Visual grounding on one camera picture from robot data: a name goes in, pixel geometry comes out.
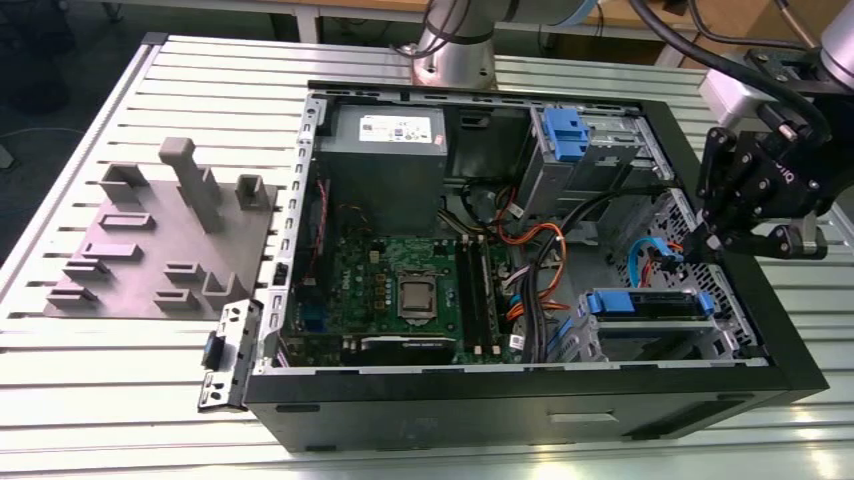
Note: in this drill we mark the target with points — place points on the black open PC case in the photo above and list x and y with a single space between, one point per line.
467 410

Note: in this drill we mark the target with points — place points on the CPU socket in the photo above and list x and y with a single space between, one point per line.
419 320

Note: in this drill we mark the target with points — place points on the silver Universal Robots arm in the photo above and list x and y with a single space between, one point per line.
461 60

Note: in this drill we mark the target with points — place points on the silver CPU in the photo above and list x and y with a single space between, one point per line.
417 296

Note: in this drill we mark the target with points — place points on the black RAM slot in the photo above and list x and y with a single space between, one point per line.
489 300
469 295

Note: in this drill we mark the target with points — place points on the green motherboard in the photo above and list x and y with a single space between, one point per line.
361 280

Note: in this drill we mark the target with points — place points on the wooden desk white frame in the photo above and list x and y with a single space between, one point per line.
610 22

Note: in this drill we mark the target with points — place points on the black graphics card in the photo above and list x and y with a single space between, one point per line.
401 350

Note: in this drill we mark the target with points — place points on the grey parts rack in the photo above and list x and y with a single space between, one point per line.
167 240

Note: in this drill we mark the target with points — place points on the brown wooden cabinet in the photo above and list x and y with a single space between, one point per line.
747 25

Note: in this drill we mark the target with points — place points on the metal card retention bracket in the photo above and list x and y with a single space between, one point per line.
243 350

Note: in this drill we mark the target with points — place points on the metal optical drive cage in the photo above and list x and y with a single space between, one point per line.
567 185

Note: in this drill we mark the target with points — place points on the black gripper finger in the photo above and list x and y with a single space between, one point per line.
717 170
774 240

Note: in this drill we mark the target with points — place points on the hard disk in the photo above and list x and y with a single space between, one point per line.
610 303

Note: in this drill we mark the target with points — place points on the grey power supply unit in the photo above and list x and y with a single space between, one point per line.
381 175

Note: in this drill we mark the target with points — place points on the blue drive latch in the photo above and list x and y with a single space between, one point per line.
563 132

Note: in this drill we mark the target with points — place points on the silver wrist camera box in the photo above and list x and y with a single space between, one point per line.
730 95

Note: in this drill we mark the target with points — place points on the metal disk bay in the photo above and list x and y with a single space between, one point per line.
641 325

